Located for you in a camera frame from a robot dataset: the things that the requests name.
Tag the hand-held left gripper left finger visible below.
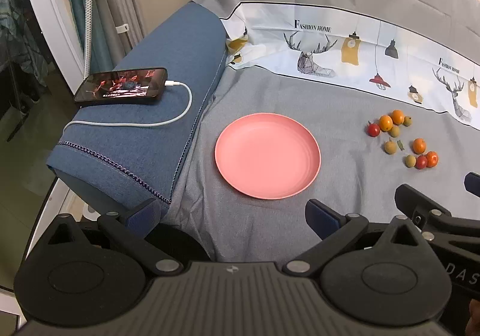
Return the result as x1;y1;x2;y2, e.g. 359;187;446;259
35;198;184;277

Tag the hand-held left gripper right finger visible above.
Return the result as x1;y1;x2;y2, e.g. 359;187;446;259
283;199;428;277

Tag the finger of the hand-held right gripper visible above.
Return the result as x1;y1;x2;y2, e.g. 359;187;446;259
394;183;480;247
464;172;480;196

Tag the pink plate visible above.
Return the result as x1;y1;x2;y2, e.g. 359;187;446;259
214;113;322;200

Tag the grey printed bed sheet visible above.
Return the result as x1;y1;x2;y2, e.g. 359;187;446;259
161;0;480;263

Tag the blue sofa armrest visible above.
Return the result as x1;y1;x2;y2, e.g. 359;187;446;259
46;1;229;232

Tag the black smartphone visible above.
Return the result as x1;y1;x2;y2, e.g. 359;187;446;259
73;67;168;106

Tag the patterned teal cloth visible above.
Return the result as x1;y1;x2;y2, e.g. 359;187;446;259
0;0;51;76

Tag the teal curtain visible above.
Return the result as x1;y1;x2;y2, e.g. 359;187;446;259
60;0;94;76

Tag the white charging cable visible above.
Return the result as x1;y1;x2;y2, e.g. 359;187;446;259
62;80;193;132

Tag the braided white hose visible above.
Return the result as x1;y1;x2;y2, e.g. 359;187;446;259
83;0;95;77

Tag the white door frame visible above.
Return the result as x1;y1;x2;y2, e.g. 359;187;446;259
20;0;90;95

